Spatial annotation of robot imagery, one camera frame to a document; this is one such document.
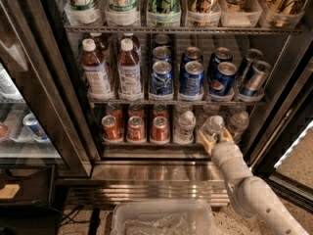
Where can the clear water bottle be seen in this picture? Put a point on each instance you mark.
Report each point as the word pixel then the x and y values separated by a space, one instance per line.
pixel 184 130
pixel 213 127
pixel 237 125

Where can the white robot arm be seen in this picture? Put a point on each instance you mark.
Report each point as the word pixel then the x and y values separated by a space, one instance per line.
pixel 249 194

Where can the left brown tea bottle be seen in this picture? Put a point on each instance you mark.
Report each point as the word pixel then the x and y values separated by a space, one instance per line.
pixel 93 62

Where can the rear right orange soda can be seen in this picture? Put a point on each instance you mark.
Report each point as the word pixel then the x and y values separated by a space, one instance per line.
pixel 160 110

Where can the rear silver energy drink can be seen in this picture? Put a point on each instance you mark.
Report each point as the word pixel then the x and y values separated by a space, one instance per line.
pixel 250 56

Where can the stainless steel fridge cabinet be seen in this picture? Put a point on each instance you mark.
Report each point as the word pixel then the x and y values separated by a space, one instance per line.
pixel 126 172

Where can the blue patterned can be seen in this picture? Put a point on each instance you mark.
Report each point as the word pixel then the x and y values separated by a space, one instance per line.
pixel 161 79
pixel 161 54

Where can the front middle orange soda can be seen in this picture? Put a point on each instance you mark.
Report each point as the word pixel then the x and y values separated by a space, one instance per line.
pixel 135 129

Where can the orange soda can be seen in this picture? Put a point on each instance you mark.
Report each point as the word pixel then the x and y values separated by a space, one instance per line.
pixel 135 129
pixel 160 110
pixel 160 129
pixel 136 110
pixel 114 109
pixel 110 128

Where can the rear middle orange soda can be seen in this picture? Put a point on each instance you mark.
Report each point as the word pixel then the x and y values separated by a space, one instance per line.
pixel 136 110

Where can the white peach tall can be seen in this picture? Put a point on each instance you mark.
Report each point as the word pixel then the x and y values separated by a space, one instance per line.
pixel 122 12

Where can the clear plastic storage bin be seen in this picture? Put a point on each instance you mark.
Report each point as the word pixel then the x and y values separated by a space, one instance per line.
pixel 163 217

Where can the blue white can behind glass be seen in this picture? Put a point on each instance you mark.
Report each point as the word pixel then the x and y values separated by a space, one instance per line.
pixel 37 131

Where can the front right orange soda can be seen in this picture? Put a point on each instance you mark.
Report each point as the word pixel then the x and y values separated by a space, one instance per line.
pixel 160 129

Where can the brown tea bottle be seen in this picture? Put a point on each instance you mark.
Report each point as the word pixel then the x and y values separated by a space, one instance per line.
pixel 93 62
pixel 129 70

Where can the tilted blue pepsi can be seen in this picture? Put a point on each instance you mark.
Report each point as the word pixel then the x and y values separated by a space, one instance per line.
pixel 222 79

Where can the rear blue pepsi can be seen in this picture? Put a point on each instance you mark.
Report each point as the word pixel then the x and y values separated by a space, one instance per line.
pixel 191 54

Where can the rear left orange soda can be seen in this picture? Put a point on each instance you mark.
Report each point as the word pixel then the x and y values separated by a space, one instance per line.
pixel 114 109

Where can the front blue pepsi can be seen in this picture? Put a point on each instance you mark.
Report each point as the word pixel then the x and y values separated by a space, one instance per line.
pixel 191 78

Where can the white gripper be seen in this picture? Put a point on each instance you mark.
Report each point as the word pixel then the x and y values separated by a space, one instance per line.
pixel 226 155

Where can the open fridge door right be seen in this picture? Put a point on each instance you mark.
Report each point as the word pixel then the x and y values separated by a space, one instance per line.
pixel 287 147

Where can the rear tilted pepsi can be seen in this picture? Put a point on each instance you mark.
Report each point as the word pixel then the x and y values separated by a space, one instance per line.
pixel 219 55

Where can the white green tall can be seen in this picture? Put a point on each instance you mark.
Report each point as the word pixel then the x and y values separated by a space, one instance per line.
pixel 84 11

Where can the glass fridge door left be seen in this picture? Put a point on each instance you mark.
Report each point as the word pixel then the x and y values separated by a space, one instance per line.
pixel 36 55

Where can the right brown tea bottle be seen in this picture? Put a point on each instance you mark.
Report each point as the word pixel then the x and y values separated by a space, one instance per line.
pixel 129 70

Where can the middle blue patterned can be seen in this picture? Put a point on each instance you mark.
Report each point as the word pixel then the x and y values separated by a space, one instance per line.
pixel 161 54

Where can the gold tall can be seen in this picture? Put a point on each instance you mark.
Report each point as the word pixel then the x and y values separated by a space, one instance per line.
pixel 200 10

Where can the front blue patterned can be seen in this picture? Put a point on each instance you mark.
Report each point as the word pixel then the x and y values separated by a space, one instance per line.
pixel 161 79

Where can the front left orange soda can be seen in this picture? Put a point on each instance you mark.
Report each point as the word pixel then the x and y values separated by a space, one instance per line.
pixel 110 128

